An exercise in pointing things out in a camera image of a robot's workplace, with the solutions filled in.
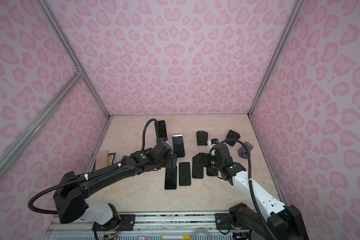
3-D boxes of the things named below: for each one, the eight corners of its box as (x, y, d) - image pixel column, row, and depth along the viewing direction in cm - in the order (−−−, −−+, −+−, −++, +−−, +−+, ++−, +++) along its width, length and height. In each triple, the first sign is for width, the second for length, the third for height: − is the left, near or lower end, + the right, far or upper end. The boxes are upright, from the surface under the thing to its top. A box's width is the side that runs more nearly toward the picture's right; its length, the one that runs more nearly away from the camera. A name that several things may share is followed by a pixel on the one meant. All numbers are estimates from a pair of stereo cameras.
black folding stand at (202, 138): (197, 146, 104) (197, 141, 100) (196, 133, 111) (196, 129, 107) (207, 145, 104) (208, 141, 100) (206, 133, 111) (207, 128, 106)
